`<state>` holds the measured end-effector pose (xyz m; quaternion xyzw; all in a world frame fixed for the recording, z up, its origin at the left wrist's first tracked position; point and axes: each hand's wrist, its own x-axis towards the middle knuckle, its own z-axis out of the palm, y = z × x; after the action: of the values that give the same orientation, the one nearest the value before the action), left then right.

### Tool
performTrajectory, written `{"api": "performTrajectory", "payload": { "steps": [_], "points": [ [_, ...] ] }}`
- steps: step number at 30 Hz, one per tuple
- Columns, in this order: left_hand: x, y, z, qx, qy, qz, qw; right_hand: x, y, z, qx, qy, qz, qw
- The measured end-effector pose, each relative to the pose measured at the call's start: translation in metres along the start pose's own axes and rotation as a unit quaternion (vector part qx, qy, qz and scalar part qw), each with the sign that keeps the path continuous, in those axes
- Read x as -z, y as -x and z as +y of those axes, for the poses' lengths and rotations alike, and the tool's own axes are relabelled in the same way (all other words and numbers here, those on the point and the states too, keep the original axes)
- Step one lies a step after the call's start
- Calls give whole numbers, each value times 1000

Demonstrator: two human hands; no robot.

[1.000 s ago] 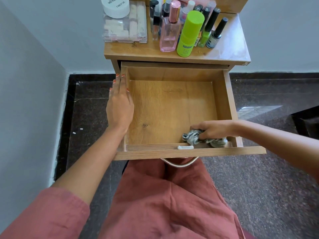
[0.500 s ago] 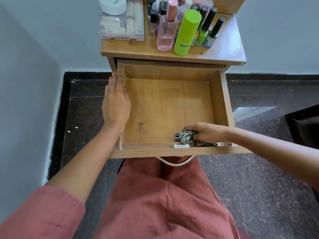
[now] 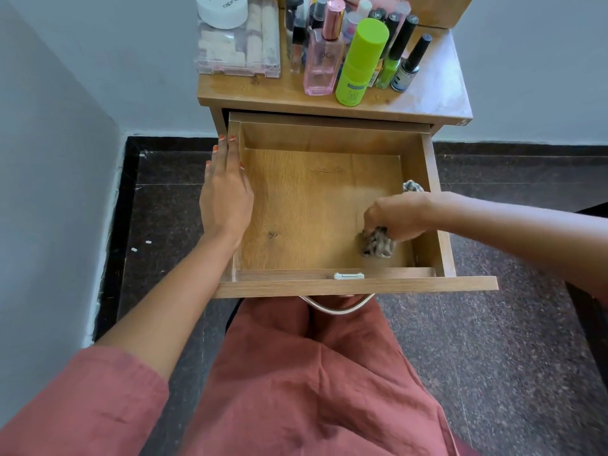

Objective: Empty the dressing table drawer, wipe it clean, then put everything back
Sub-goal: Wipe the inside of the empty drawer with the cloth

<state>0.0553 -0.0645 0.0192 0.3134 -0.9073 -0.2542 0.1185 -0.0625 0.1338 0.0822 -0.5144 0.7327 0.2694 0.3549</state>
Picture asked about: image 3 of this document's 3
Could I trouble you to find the clear bottle with black cap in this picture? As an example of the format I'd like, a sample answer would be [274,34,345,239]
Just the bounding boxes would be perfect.
[287,25,307,74]

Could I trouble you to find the person's left forearm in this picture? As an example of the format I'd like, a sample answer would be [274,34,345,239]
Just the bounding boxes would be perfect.
[94,227,249,381]

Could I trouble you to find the person's right hand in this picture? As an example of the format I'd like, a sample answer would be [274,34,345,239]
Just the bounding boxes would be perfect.
[363,192,441,243]

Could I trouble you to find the dark bottle with grey cap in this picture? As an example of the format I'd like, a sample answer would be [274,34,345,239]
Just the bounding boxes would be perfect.
[308,0,330,33]

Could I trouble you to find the lime green spray bottle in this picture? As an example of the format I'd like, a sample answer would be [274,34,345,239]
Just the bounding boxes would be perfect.
[335,17,390,108]

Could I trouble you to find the rust red dress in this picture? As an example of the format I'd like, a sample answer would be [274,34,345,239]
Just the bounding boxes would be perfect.
[0,296,481,456]

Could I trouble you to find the green nail polish bottle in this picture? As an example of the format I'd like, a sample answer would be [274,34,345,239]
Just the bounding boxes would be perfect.
[376,14,420,90]

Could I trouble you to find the clear plastic organizer box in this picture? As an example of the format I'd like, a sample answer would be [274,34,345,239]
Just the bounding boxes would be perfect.
[194,0,282,79]

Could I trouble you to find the wooden drawer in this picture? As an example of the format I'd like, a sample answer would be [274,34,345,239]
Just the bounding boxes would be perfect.
[212,112,499,300]

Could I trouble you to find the grey patterned cloth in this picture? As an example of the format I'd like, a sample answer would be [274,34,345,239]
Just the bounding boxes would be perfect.
[359,180,426,260]

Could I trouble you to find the silver nail polish bottle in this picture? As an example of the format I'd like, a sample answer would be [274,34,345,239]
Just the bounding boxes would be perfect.
[390,33,433,93]

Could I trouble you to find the person's left hand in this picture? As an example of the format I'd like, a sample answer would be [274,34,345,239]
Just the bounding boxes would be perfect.
[199,134,255,241]

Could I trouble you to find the tall black capped bottle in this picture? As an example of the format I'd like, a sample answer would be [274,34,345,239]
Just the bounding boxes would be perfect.
[284,0,305,32]

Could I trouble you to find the metal drawer handle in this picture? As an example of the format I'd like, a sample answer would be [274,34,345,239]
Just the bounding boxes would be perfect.
[299,294,376,316]

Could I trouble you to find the wooden box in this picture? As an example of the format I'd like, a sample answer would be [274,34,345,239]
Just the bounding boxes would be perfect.
[398,0,477,30]

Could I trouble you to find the pale blue bottle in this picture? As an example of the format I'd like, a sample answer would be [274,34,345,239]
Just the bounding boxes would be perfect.
[342,11,363,44]

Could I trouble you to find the wooden side table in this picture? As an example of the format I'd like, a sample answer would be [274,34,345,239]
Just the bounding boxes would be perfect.
[197,23,475,138]

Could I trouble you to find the pink perfume bottle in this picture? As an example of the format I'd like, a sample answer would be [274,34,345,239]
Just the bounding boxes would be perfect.
[303,0,347,97]

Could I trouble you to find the person's right forearm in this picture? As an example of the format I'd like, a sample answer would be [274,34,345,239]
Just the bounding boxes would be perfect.
[430,191,608,305]

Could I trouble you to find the white round jar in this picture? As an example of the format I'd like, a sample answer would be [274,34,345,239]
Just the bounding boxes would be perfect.
[194,0,250,30]

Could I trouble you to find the black capped nail polish bottle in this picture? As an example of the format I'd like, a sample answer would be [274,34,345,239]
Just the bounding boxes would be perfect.
[382,12,402,58]

